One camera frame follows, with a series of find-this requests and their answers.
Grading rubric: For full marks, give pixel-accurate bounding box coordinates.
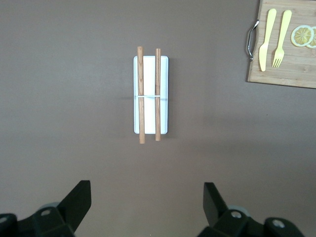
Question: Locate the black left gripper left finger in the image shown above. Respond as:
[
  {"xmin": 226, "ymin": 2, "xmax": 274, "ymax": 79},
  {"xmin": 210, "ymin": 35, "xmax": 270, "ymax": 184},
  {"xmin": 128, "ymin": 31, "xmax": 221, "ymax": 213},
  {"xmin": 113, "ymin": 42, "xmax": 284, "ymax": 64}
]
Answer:
[{"xmin": 0, "ymin": 180, "xmax": 92, "ymax": 237}]

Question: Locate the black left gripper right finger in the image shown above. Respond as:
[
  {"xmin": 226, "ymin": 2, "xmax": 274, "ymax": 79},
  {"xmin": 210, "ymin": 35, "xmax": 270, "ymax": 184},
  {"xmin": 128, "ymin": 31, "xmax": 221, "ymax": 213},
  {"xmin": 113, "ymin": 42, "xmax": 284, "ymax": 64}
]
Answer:
[{"xmin": 197, "ymin": 182, "xmax": 306, "ymax": 237}]

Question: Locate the brown table cover mat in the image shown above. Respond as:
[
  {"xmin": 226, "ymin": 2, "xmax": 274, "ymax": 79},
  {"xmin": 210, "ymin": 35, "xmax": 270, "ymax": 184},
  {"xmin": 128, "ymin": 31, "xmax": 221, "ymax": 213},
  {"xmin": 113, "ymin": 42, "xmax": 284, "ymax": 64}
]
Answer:
[{"xmin": 0, "ymin": 0, "xmax": 316, "ymax": 237}]

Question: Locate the brown wooden rod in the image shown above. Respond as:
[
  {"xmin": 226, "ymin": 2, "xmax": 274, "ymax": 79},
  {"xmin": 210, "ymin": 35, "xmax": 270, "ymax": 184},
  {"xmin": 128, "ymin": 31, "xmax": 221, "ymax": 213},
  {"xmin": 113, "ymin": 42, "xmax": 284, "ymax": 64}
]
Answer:
[
  {"xmin": 155, "ymin": 48, "xmax": 162, "ymax": 142},
  {"xmin": 137, "ymin": 46, "xmax": 146, "ymax": 145}
]

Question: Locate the white rectangular tray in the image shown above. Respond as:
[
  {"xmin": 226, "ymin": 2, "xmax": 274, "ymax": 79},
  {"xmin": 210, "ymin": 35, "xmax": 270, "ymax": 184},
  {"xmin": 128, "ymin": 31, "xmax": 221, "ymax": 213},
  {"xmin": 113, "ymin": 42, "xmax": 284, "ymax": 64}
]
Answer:
[{"xmin": 133, "ymin": 56, "xmax": 170, "ymax": 135}]

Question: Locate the yellow plastic knife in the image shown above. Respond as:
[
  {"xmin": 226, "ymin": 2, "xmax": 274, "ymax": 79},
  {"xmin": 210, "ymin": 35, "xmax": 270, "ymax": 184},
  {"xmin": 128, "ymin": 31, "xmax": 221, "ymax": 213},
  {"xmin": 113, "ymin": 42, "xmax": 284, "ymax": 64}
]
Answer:
[{"xmin": 258, "ymin": 8, "xmax": 277, "ymax": 72}]

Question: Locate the yellow plastic fork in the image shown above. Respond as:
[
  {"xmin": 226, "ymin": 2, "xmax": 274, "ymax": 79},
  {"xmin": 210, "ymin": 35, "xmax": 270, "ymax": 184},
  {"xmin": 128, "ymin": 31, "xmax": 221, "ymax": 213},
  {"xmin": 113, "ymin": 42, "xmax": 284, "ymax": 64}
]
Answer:
[{"xmin": 272, "ymin": 9, "xmax": 293, "ymax": 69}]

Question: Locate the yellow lemon slice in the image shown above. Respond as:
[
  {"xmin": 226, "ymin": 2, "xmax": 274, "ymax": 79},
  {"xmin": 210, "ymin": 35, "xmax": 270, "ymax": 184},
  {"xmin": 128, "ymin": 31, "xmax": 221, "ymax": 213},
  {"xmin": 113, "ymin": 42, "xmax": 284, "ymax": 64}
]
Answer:
[{"xmin": 290, "ymin": 25, "xmax": 315, "ymax": 47}]

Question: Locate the wooden cutting board, metal handle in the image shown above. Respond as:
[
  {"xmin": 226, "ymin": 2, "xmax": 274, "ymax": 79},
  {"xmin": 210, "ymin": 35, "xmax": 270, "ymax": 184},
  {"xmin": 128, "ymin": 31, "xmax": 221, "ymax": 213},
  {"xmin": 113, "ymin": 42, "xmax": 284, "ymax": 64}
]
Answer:
[{"xmin": 245, "ymin": 0, "xmax": 316, "ymax": 89}]

